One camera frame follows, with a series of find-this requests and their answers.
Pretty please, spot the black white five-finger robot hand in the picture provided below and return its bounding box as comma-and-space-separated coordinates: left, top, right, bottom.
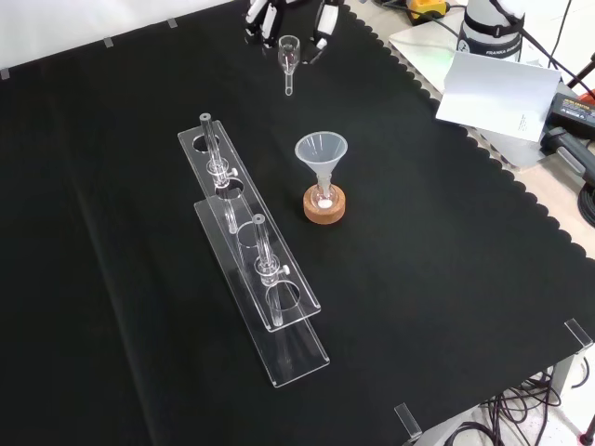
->
243, 0, 344, 66

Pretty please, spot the translucent plastic funnel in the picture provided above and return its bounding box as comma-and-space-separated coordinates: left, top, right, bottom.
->
294, 132, 349, 197

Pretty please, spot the clear acrylic funnel stand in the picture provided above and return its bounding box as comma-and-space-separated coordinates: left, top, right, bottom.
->
177, 111, 332, 389

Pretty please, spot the pale board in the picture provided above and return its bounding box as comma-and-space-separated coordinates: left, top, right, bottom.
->
387, 12, 555, 169

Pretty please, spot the yellow stop button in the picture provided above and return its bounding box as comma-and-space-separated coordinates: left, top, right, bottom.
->
405, 0, 451, 25

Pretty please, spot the small round-bottom glass flask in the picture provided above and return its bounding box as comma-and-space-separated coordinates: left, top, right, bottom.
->
311, 178, 337, 211

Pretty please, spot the white paper sheet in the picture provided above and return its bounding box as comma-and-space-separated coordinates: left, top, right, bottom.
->
434, 50, 563, 142

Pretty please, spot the black power adapter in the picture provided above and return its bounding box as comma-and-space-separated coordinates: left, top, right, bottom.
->
544, 91, 595, 141

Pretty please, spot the black bench cloth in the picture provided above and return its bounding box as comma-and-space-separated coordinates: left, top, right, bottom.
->
0, 0, 595, 446

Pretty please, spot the clear acrylic cloth clip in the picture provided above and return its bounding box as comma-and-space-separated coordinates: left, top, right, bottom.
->
563, 318, 595, 355
393, 401, 423, 443

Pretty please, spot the black stop button cable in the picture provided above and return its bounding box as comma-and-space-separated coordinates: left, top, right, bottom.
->
371, 0, 462, 39

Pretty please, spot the cork ring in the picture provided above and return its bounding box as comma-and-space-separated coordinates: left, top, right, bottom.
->
302, 184, 348, 226

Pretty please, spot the black handled tool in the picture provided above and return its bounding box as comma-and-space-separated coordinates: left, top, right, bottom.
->
540, 125, 595, 188

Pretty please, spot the black coiled cable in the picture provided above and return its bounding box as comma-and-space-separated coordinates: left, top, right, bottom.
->
576, 182, 595, 230

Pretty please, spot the black floor cable bundle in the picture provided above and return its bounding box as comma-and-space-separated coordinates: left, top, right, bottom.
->
443, 364, 595, 446

